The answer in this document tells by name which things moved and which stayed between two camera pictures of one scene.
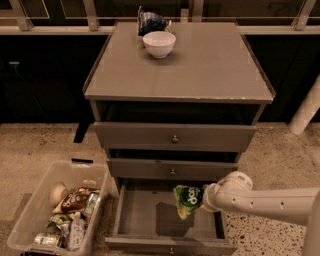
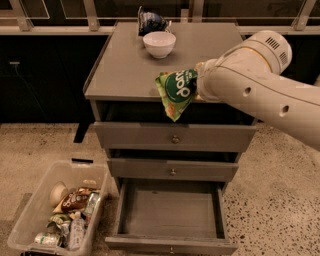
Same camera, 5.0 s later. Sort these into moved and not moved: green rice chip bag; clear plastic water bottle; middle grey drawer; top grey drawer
Moved: green rice chip bag
Not moved: clear plastic water bottle; middle grey drawer; top grey drawer
